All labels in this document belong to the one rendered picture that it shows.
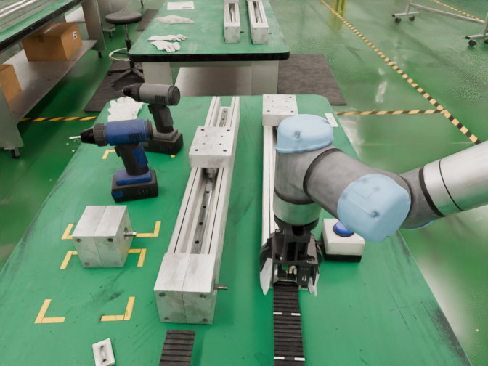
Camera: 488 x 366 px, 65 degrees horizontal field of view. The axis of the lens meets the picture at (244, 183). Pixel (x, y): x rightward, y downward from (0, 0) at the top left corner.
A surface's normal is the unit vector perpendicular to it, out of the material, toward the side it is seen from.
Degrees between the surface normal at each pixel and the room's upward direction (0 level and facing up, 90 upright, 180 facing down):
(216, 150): 0
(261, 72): 90
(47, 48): 90
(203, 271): 0
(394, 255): 0
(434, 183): 59
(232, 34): 90
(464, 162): 48
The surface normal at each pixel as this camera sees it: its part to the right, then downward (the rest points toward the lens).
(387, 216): 0.56, 0.49
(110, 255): 0.01, 0.58
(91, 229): 0.00, -0.82
